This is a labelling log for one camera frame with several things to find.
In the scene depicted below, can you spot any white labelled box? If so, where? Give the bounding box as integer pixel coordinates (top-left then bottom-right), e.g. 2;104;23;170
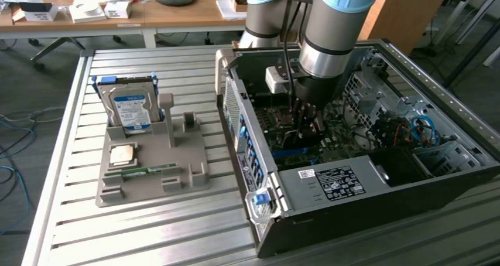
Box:
103;1;131;19

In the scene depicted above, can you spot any metal disk bay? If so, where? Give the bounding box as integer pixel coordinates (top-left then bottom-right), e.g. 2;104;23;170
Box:
411;141;481;178

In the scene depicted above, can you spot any green RAM stick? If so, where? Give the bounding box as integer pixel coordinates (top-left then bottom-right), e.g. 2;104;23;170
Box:
103;163;177;180

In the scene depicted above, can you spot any white box with black lid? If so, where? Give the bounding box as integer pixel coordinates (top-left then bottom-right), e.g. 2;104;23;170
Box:
18;2;58;22

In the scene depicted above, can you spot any black plastic fan shroud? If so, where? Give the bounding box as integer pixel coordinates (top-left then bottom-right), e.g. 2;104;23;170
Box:
369;147;434;187

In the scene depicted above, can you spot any grey power supply unit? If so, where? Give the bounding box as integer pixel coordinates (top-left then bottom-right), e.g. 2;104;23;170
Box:
277;156;391;213

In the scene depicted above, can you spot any wooden desk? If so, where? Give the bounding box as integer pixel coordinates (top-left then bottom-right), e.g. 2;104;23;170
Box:
0;0;358;49

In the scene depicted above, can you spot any green motherboard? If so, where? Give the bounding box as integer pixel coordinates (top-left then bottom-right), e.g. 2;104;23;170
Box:
251;90;375;172

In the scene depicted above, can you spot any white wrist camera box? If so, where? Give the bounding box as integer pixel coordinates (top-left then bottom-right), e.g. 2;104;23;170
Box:
263;66;301;94

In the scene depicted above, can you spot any grey parts rack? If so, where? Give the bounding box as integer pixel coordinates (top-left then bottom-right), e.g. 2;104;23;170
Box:
94;93;214;209

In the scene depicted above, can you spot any black graphics card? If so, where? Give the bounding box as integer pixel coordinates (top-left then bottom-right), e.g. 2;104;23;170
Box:
271;125;325;150

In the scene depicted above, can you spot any CPU chip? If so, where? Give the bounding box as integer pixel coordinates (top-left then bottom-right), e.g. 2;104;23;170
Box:
107;146;137;166

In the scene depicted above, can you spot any white paper booklet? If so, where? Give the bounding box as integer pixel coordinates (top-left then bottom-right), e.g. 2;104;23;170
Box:
215;0;247;20

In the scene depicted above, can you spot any black camera cable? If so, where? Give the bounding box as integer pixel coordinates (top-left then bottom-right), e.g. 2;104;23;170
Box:
281;0;298;132

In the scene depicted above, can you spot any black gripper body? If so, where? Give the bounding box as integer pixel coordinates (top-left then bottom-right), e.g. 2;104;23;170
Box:
294;74;346;109

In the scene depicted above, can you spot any CPU socket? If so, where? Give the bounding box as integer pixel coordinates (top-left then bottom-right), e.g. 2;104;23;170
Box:
269;106;298;128

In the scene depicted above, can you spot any grey floor cable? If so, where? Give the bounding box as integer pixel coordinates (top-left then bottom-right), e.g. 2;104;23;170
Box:
0;105;66;124

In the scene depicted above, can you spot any blue wire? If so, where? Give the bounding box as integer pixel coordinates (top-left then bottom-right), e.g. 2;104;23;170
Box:
411;115;441;146

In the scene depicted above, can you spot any flat white box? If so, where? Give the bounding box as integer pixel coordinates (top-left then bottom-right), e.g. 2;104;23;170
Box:
69;1;106;23

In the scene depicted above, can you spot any white tape roll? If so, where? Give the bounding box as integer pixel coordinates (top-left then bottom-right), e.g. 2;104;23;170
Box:
73;2;101;15

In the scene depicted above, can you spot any blue expansion slot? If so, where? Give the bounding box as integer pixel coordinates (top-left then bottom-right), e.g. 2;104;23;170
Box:
271;149;311;159

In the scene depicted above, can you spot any coloured wire bundle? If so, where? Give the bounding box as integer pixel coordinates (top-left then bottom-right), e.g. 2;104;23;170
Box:
370;116;414;148

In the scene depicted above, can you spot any black open PC case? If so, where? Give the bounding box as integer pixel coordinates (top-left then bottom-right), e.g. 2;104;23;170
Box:
213;39;500;260

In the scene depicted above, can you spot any hard disk in blue carrier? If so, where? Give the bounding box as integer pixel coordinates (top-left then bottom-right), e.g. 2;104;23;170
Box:
91;71;162;132

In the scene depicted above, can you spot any wooden cabinet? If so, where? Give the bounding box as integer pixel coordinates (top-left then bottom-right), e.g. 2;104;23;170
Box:
357;0;455;56

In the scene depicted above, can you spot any blue floor cable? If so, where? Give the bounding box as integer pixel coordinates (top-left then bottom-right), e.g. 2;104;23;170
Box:
0;113;38;236

